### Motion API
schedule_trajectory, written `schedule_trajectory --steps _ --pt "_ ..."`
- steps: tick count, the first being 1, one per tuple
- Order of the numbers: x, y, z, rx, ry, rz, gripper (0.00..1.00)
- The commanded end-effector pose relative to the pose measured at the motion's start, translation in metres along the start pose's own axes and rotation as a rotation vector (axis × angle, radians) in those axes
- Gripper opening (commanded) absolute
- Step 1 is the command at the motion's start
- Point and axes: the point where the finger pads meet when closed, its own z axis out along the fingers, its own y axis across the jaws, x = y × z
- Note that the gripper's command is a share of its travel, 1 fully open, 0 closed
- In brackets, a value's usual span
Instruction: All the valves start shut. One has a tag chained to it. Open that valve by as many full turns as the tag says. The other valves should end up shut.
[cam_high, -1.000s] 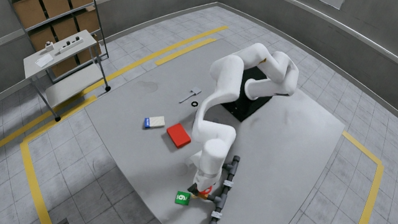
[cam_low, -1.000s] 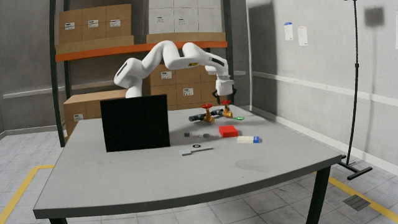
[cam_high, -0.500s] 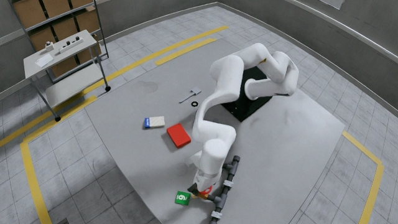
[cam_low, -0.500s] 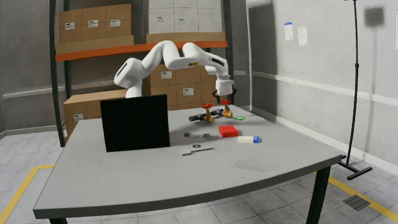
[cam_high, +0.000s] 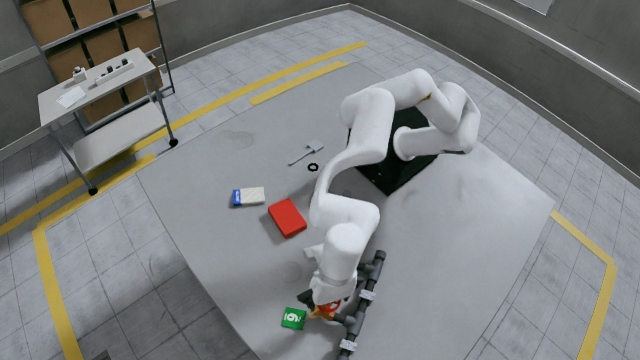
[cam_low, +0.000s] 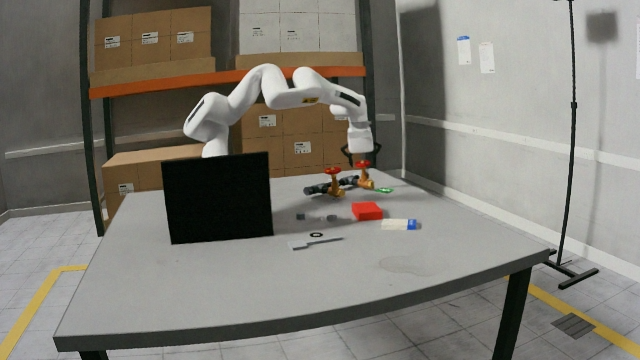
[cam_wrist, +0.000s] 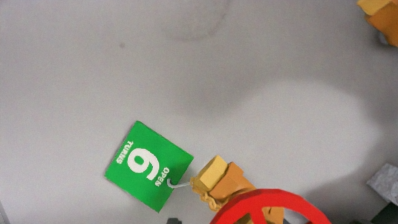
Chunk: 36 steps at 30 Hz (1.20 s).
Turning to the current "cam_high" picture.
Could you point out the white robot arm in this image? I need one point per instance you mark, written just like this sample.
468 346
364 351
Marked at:
372 111

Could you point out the green square tag with white number 6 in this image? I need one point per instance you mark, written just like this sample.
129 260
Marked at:
292 318

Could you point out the red rectangular block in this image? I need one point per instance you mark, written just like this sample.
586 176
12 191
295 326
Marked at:
287 218

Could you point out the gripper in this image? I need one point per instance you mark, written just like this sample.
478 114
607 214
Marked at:
324 293

